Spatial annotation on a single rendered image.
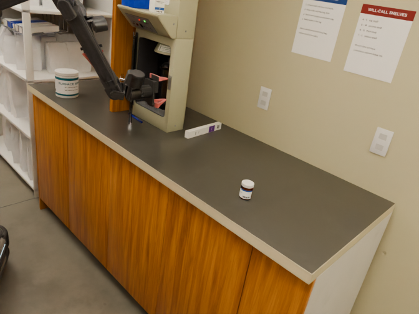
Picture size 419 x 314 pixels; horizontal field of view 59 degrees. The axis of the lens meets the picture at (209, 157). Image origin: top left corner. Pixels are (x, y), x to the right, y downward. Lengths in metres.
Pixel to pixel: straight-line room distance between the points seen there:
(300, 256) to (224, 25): 1.38
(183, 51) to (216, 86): 0.45
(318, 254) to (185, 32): 1.15
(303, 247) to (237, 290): 0.33
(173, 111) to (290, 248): 0.98
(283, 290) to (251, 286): 0.14
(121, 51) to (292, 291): 1.45
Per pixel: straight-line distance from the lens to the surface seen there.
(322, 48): 1.81
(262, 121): 2.01
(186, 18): 1.81
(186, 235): 1.55
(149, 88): 1.60
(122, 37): 2.06
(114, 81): 1.52
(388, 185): 1.77
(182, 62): 1.84
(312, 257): 1.23
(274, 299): 1.35
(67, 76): 2.29
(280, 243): 1.24
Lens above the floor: 1.65
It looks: 25 degrees down
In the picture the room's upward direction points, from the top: 9 degrees clockwise
